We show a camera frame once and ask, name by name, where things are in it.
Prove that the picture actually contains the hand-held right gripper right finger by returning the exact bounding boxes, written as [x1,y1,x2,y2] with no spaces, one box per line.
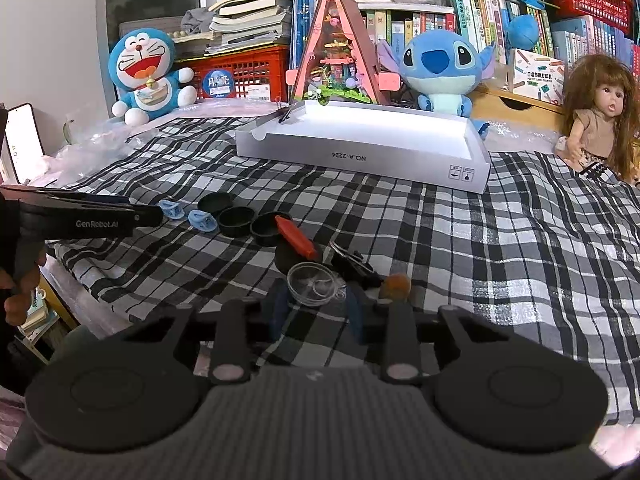
[345,284,506,386]

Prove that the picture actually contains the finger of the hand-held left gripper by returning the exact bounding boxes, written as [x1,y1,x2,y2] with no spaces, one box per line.
[0,185,136,208]
[127,204,166,228]

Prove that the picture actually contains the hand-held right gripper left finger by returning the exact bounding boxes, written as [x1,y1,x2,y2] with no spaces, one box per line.
[120,282,293,386]

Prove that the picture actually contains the clear round plastic lid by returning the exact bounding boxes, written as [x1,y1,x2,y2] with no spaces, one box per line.
[286,261,348,307]

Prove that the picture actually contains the brown fuzzy ball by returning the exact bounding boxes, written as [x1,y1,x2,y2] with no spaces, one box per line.
[377,274,413,306]

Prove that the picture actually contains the red utility knife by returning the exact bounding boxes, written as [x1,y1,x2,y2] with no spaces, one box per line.
[274,215,323,262]

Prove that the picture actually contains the white cardboard box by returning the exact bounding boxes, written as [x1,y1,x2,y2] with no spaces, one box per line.
[234,99,492,195]

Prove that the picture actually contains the person's left hand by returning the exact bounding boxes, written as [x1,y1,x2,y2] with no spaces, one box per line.
[0,252,48,328]

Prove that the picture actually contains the clear plastic bags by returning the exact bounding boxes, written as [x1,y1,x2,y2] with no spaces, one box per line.
[47,120,166,191]

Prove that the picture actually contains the white smartphone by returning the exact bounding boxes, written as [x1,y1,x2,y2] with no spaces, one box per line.
[0,102,47,186]

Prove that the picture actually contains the blue robot cat plush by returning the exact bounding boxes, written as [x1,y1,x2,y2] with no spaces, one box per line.
[107,27,198,127]

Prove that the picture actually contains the black white plaid blanket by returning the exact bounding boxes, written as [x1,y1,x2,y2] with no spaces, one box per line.
[45,115,640,428]

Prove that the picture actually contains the red plastic crate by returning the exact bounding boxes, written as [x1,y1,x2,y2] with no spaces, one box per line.
[172,45,291,102]

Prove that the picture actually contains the grey cloth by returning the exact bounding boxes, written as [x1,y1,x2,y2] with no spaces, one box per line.
[180,7,218,36]

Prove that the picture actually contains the stack of worn books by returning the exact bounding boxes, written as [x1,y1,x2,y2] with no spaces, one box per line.
[172,0,296,56]

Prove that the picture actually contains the clear bubble wrap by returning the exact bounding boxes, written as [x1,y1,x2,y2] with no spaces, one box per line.
[482,117,523,141]

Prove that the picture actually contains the pink triangular miniature house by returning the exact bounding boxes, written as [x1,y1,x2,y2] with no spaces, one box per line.
[285,0,402,107]

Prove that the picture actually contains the blue alien plush toy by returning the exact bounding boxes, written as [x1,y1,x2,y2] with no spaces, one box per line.
[377,29,498,138]

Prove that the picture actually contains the wooden drawer box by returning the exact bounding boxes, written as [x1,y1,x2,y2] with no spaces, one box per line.
[470,84,566,133]

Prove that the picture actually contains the white printed carton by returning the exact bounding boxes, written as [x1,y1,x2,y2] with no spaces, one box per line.
[506,49,567,107]

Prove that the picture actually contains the brown-haired baby doll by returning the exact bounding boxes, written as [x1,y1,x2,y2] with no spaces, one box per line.
[552,54,640,188]

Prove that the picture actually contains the row of shelf books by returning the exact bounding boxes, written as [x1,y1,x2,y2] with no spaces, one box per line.
[290,0,640,86]

